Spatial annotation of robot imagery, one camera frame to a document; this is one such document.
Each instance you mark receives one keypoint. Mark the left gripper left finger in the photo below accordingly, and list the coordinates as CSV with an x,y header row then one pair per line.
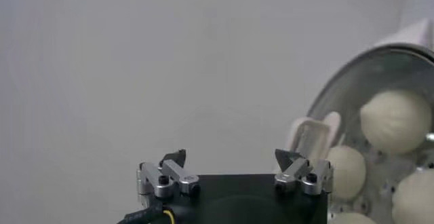
x,y
176,174

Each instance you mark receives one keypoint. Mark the white steamed baozi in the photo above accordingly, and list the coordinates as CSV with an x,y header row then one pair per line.
x,y
346,171
395,120
349,219
415,195

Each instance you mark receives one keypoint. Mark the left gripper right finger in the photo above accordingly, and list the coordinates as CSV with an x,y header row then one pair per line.
x,y
298,174

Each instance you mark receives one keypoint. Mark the round glass pot lid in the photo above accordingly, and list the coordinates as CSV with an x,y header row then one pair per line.
x,y
310,137

